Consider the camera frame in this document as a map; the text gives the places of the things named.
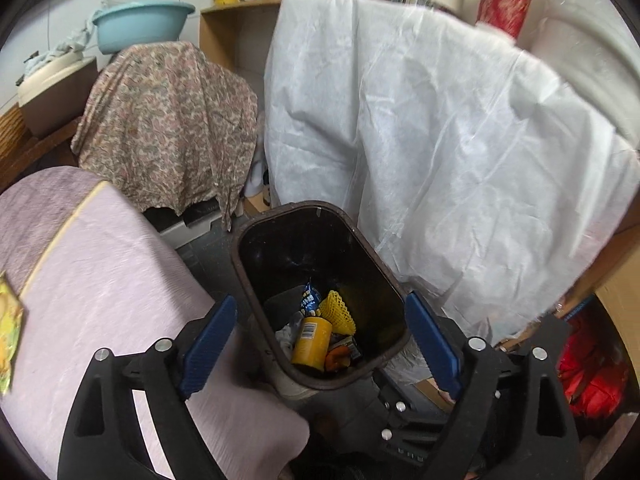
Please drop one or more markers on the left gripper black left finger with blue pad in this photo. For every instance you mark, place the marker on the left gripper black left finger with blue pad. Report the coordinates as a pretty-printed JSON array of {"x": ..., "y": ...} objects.
[{"x": 103, "y": 437}]

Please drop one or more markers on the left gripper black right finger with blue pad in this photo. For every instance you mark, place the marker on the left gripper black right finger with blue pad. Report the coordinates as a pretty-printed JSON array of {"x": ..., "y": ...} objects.
[{"x": 510, "y": 410}]

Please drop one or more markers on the yellow chip can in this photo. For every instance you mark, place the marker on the yellow chip can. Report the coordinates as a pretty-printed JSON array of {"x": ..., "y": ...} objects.
[{"x": 312, "y": 343}]

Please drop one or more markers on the yellow foam fruit net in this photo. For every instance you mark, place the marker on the yellow foam fruit net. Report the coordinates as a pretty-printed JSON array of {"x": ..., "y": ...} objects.
[{"x": 335, "y": 311}]

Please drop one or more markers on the dark brown trash bin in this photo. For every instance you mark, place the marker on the dark brown trash bin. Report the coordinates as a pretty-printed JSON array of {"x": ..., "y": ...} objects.
[{"x": 315, "y": 246}]

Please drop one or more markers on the yellow snack wrapper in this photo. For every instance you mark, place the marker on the yellow snack wrapper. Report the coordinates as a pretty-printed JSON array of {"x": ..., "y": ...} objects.
[{"x": 11, "y": 318}]

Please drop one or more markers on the purple grey tablecloth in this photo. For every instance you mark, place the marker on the purple grey tablecloth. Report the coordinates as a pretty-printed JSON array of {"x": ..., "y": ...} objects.
[{"x": 92, "y": 273}]

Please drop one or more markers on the white plastic sheet cover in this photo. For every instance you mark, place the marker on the white plastic sheet cover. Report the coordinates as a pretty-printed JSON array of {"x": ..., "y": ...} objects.
[{"x": 471, "y": 168}]

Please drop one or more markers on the dark wooden counter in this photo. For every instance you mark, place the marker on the dark wooden counter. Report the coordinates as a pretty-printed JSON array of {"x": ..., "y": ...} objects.
[{"x": 32, "y": 151}]

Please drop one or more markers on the floral cloth cover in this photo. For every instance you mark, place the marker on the floral cloth cover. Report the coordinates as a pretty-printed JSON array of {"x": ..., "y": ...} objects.
[{"x": 170, "y": 129}]

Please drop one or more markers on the brown woven basin sink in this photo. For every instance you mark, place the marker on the brown woven basin sink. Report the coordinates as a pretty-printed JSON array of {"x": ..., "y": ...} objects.
[{"x": 14, "y": 134}]

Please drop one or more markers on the brown rice cooker pot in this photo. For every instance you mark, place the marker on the brown rice cooker pot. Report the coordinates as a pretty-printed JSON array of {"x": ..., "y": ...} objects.
[{"x": 50, "y": 97}]

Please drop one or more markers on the light blue plastic basin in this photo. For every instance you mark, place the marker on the light blue plastic basin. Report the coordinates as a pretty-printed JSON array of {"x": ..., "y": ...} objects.
[{"x": 139, "y": 22}]

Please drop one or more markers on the wooden side cabinet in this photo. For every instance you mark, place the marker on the wooden side cabinet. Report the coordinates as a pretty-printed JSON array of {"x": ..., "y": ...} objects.
[{"x": 238, "y": 36}]

